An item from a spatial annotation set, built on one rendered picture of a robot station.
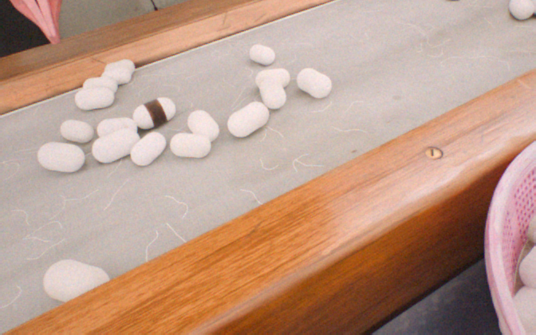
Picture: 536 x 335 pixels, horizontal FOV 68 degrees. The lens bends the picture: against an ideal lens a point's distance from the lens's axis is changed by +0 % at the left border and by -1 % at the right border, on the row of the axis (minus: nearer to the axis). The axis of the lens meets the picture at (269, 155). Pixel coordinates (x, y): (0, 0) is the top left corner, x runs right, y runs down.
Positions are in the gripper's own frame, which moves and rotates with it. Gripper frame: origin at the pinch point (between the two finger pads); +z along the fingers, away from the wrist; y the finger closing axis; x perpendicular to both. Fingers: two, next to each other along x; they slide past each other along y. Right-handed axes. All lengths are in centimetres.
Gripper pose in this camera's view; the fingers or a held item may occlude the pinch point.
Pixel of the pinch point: (51, 33)
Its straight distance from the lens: 43.4
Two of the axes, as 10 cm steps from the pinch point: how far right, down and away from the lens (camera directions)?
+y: 8.7, -4.0, 3.0
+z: 4.5, 8.8, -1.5
